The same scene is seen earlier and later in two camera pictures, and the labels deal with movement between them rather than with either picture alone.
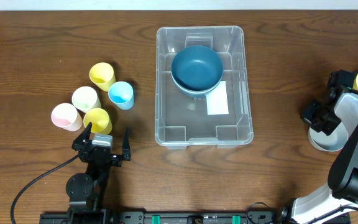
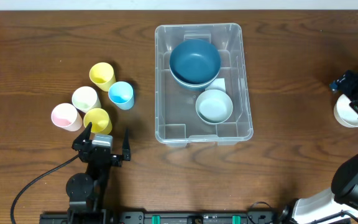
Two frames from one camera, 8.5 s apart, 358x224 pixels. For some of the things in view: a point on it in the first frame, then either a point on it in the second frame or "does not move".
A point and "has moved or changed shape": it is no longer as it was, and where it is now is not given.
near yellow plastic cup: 100,122 does not move
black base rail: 180,217 does not move
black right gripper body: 314,115 -> 356,92
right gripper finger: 309,114 -> 334,86
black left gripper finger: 125,146 does not move
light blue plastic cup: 122,94 does not move
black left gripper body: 99,152 does not move
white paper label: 217,101 -> 218,84
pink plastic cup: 66,116 does not move
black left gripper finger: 85,135 does not move
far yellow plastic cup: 102,74 does not move
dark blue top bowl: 197,68 has moved or changed shape
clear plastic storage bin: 202,96 does not move
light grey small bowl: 332,142 -> 214,106
